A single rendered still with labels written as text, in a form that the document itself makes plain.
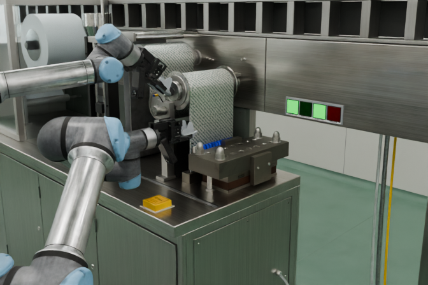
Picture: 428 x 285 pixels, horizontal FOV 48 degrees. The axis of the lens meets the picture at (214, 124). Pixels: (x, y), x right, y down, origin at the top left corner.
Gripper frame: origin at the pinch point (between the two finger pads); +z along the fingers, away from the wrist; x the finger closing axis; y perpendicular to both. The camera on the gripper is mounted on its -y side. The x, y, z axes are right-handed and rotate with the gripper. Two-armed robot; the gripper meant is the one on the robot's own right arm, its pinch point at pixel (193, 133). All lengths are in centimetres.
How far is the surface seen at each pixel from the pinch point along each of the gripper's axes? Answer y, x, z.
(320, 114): 8.4, -36.3, 29.4
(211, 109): 8.2, -0.3, 8.9
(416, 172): -85, 18, 263
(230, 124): 0.3, -0.2, 19.8
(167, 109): 8.9, 8.1, -6.2
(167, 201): -16.7, -13.4, -24.4
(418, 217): -109, 0, 231
